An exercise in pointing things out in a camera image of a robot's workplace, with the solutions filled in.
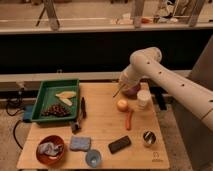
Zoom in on black cable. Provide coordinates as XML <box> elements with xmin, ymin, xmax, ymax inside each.
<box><xmin>4</xmin><ymin>89</ymin><xmax>28</xmax><ymax>150</ymax></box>

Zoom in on dark purple bowl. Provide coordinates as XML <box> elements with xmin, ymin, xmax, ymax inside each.
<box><xmin>122</xmin><ymin>84</ymin><xmax>141</xmax><ymax>99</ymax></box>

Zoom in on white paper cup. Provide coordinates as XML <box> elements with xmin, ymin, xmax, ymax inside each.
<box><xmin>137</xmin><ymin>90</ymin><xmax>151</xmax><ymax>108</ymax></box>

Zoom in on blue power box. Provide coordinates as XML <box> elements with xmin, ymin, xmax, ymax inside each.
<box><xmin>23</xmin><ymin>105</ymin><xmax>33</xmax><ymax>123</ymax></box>

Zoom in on dark marker pen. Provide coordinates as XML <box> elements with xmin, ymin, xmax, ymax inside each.
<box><xmin>81</xmin><ymin>97</ymin><xmax>87</xmax><ymax>118</ymax></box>

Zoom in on orange carrot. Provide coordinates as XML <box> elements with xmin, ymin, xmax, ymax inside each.
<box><xmin>125</xmin><ymin>109</ymin><xmax>133</xmax><ymax>130</ymax></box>

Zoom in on pale banana slice lower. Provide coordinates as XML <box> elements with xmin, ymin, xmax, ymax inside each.
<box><xmin>60</xmin><ymin>98</ymin><xmax>72</xmax><ymax>106</ymax></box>

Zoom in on crumpled grey cloth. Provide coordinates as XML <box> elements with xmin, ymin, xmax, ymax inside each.
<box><xmin>38</xmin><ymin>142</ymin><xmax>63</xmax><ymax>157</ymax></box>

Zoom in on red bowl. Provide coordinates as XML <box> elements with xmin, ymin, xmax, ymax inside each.
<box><xmin>36</xmin><ymin>135</ymin><xmax>65</xmax><ymax>166</ymax></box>

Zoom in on small steel cup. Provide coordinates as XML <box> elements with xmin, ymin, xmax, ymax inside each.
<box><xmin>143</xmin><ymin>131</ymin><xmax>156</xmax><ymax>147</ymax></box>

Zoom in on blue plastic cup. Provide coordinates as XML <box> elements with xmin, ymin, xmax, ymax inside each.
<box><xmin>85</xmin><ymin>149</ymin><xmax>102</xmax><ymax>168</ymax></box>

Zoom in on blue sponge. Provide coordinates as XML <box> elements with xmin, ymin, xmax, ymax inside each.
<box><xmin>70</xmin><ymin>136</ymin><xmax>91</xmax><ymax>151</ymax></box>

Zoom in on green plastic tray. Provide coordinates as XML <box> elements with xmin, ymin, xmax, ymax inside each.
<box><xmin>31</xmin><ymin>79</ymin><xmax>79</xmax><ymax>124</ymax></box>

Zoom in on dark grapes bunch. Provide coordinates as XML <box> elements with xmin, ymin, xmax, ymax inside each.
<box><xmin>42</xmin><ymin>104</ymin><xmax>69</xmax><ymax>117</ymax></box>

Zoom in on yellow orange fruit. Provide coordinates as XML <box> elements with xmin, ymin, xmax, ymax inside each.
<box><xmin>117</xmin><ymin>99</ymin><xmax>128</xmax><ymax>112</ymax></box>

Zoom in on black rectangular block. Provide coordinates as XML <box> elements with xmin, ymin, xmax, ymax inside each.
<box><xmin>108</xmin><ymin>136</ymin><xmax>131</xmax><ymax>154</ymax></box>

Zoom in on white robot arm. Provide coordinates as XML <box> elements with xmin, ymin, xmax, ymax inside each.
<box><xmin>119</xmin><ymin>47</ymin><xmax>213</xmax><ymax>131</ymax></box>

